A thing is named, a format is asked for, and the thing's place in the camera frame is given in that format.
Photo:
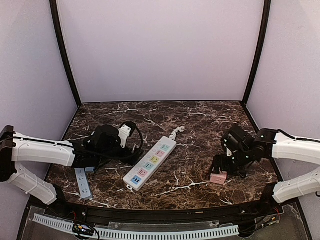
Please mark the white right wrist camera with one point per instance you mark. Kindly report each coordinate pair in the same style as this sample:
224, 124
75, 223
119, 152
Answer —
229, 152

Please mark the black front rail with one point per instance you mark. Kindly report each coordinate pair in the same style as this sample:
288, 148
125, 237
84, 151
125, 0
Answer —
244, 213

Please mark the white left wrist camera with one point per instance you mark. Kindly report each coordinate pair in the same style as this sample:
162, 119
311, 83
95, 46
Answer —
124, 133

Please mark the white slotted cable duct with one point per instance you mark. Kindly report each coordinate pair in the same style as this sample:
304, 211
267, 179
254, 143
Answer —
128, 231

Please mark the blue power strip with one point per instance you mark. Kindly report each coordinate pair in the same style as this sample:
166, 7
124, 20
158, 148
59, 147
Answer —
83, 184

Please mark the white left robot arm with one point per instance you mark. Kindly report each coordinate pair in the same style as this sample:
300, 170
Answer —
16, 148

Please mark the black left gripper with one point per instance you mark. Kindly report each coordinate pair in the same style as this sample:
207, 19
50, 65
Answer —
122, 152

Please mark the small circuit board left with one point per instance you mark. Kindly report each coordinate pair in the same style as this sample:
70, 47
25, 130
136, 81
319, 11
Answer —
82, 229

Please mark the white multicolour power strip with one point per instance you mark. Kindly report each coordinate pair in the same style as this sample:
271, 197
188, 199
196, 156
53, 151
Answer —
138, 176

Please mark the left black frame post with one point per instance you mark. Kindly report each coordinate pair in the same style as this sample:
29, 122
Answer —
63, 52

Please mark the right black frame post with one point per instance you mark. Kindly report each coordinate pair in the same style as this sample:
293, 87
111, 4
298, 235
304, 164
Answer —
258, 51

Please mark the black frame post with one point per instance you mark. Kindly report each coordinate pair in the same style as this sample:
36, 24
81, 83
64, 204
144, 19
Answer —
258, 51
63, 52

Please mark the pink cube socket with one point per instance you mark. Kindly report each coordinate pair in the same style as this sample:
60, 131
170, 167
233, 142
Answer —
218, 178

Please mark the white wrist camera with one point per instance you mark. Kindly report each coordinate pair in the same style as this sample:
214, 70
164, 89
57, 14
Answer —
229, 152
124, 133

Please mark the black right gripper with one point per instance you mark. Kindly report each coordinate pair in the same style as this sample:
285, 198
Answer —
222, 164

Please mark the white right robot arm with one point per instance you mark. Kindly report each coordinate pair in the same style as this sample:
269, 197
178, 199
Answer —
277, 144

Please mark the blue plug adapter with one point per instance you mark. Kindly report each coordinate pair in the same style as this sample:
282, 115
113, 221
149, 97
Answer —
89, 170

